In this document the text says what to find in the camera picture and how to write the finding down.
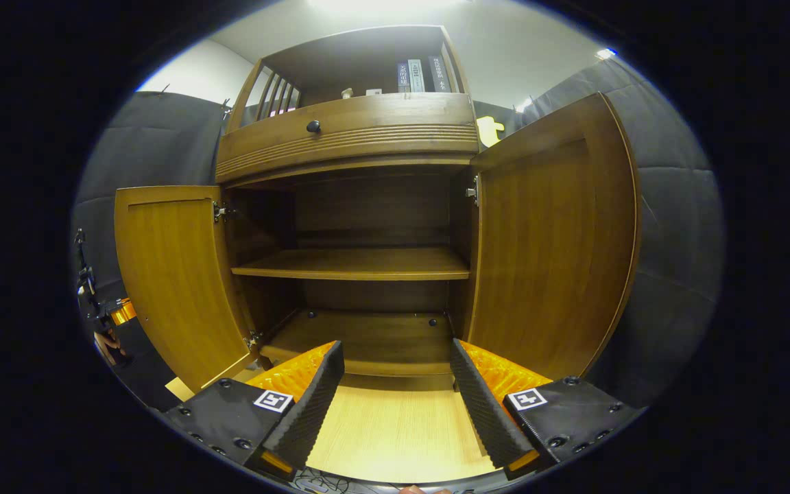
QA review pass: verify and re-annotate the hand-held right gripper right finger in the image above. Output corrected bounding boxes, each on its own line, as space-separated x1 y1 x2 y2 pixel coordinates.
450 338 643 481

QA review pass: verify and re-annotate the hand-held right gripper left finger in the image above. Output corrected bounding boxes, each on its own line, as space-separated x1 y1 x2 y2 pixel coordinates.
165 341 346 481

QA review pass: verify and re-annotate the wooden shoe cabinet door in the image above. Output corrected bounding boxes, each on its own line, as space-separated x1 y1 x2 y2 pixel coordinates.
114 185 262 393
467 93 643 381

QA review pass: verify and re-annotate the wooden double-door shoe cabinet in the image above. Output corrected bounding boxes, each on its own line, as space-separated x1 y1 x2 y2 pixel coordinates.
213 25 481 378

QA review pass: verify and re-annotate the wooden inner cabinet shelf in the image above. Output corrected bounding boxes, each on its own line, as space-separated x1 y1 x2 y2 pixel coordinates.
232 247 471 281

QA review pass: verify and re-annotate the wooden cabinet drawer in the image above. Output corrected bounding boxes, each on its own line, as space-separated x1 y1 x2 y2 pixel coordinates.
215 93 479 185

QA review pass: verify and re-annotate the black backdrop cloth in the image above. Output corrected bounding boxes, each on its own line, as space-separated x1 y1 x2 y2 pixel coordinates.
73 58 725 412

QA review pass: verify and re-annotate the large ceiling light panel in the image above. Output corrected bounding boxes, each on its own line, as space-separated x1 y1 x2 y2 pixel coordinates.
306 0 468 11

